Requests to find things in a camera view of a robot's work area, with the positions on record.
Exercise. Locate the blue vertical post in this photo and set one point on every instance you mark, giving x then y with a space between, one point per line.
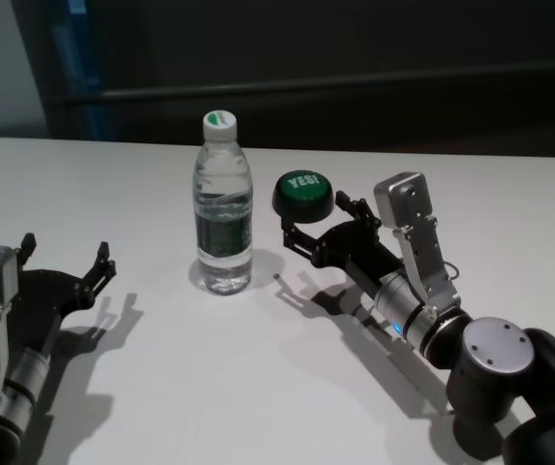
83 72

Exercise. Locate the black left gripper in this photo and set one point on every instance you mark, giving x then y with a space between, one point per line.
44 295

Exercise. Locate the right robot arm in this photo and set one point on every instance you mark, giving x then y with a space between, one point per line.
500 363

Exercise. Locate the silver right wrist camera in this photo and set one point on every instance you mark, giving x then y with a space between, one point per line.
405 203

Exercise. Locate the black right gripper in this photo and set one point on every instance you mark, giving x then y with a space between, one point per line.
354 247

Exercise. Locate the clear plastic water bottle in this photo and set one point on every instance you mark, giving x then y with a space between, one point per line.
224 232

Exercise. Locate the grey horizontal rail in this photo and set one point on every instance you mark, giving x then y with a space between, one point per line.
306 84

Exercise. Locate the green YES push button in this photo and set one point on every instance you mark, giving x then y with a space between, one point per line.
303 198

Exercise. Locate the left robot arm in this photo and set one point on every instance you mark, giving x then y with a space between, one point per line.
10 402

